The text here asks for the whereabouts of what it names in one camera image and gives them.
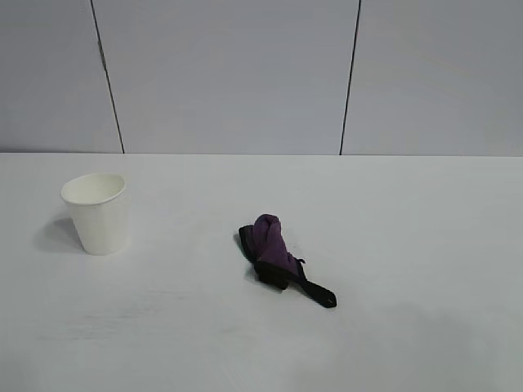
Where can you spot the white paper cup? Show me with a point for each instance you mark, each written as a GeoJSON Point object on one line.
{"type": "Point", "coordinates": [98, 220]}

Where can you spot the purple cloth with black trim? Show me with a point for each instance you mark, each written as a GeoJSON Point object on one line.
{"type": "Point", "coordinates": [271, 245]}

